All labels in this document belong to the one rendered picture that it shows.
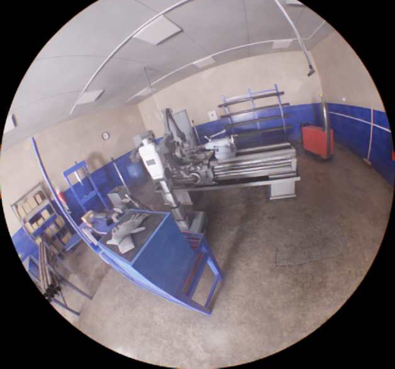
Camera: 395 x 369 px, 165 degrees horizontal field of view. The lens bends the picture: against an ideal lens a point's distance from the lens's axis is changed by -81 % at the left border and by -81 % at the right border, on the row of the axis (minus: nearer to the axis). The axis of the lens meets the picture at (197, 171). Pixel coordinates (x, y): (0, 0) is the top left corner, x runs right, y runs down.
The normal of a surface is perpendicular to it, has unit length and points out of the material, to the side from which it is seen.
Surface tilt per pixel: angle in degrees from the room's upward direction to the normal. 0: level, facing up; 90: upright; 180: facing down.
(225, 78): 90
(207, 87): 90
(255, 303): 0
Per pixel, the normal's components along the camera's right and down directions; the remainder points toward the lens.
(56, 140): 0.88, -0.12
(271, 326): -0.30, -0.88
